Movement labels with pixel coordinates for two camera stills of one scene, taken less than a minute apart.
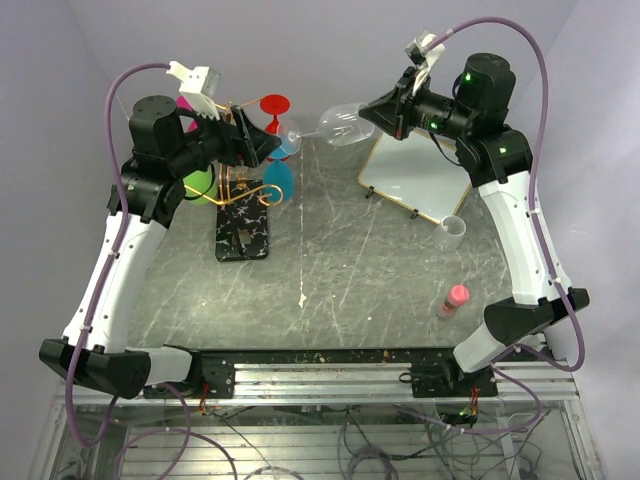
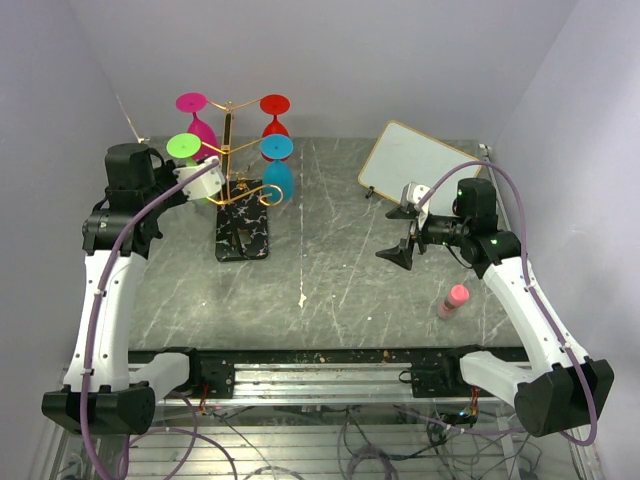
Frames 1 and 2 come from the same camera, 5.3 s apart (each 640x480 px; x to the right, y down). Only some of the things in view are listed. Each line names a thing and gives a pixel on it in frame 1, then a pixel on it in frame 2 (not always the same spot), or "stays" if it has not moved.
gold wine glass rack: (242, 226) stays
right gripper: (393, 112) → (401, 253)
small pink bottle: (457, 297) stays
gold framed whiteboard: (415, 172) stays
